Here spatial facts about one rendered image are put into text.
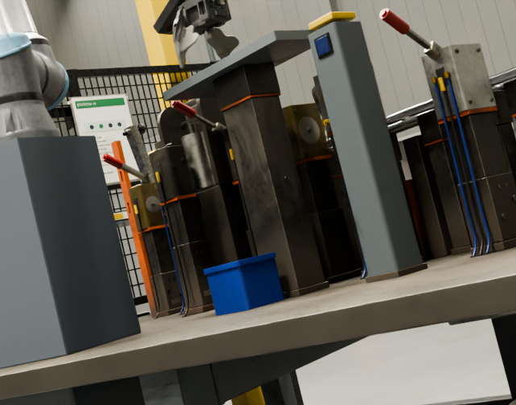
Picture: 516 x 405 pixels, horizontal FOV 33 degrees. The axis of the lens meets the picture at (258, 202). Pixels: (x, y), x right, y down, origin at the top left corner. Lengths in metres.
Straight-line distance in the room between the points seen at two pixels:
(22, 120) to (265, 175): 0.47
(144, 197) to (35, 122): 0.68
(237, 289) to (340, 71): 0.43
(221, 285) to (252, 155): 0.26
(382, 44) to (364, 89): 9.19
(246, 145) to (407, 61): 8.90
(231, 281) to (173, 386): 0.34
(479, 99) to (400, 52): 9.02
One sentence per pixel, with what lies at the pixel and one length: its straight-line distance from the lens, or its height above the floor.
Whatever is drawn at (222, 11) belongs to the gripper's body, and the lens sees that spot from 1.82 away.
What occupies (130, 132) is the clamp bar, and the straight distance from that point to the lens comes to 2.39.
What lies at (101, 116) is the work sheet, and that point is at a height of 1.38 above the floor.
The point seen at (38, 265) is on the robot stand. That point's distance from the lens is 1.63.
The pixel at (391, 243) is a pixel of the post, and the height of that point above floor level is 0.76.
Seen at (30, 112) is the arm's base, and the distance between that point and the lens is 1.74.
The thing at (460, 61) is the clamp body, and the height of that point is 1.03.
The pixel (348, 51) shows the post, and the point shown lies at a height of 1.09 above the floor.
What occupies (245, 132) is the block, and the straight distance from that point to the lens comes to 1.70.
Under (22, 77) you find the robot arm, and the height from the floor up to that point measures 1.23.
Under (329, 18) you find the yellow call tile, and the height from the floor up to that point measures 1.15.
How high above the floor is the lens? 0.78
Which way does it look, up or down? 4 degrees up
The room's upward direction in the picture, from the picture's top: 14 degrees counter-clockwise
